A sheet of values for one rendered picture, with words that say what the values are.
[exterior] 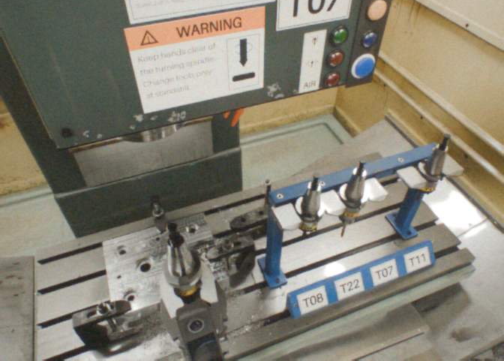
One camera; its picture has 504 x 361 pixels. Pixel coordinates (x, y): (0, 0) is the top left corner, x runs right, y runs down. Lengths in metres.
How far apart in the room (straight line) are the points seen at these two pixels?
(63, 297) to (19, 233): 0.70
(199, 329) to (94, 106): 0.32
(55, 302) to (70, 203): 0.42
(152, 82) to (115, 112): 0.06
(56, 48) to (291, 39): 0.26
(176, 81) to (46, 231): 1.41
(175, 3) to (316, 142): 1.64
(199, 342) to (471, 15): 1.19
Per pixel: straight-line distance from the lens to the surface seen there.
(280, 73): 0.52
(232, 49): 0.48
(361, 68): 0.58
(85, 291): 1.20
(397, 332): 1.32
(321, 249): 1.20
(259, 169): 1.85
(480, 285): 1.44
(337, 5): 0.52
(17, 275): 1.65
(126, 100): 0.48
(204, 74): 0.48
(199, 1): 0.44
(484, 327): 1.41
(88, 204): 1.53
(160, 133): 0.68
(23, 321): 1.55
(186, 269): 0.65
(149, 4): 0.43
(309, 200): 0.83
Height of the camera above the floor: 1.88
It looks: 45 degrees down
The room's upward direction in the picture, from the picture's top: straight up
